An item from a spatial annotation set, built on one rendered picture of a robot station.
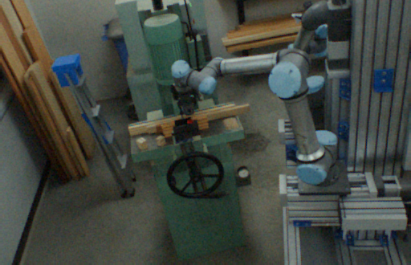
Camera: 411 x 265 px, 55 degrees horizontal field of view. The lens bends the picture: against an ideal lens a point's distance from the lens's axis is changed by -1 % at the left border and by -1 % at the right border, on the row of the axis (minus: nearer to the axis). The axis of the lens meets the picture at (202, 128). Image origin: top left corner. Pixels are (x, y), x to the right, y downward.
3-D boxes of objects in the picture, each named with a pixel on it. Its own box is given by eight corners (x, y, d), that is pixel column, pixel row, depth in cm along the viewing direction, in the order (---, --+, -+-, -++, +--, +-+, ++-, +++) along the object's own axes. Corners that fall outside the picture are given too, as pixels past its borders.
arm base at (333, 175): (337, 164, 188) (338, 147, 183) (341, 185, 176) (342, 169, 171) (304, 165, 192) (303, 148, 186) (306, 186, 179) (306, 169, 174)
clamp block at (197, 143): (177, 160, 202) (172, 145, 197) (173, 144, 214) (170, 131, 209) (205, 153, 203) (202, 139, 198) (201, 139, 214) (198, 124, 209)
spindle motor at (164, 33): (158, 88, 199) (143, 29, 182) (156, 74, 214) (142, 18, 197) (193, 81, 200) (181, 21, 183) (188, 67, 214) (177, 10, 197)
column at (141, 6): (164, 127, 243) (136, 10, 203) (162, 109, 261) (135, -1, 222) (201, 119, 244) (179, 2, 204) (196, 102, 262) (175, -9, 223)
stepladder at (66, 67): (117, 200, 317) (48, 70, 253) (120, 180, 338) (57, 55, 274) (136, 195, 316) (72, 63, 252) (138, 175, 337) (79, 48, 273)
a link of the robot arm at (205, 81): (221, 72, 171) (199, 63, 174) (209, 84, 163) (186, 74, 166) (219, 87, 176) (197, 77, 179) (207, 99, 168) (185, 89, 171)
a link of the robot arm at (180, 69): (184, 77, 165) (166, 69, 167) (186, 91, 175) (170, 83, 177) (193, 63, 168) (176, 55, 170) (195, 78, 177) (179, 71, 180)
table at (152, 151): (133, 174, 203) (130, 165, 200) (132, 140, 228) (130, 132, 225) (250, 148, 206) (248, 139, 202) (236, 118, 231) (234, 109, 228)
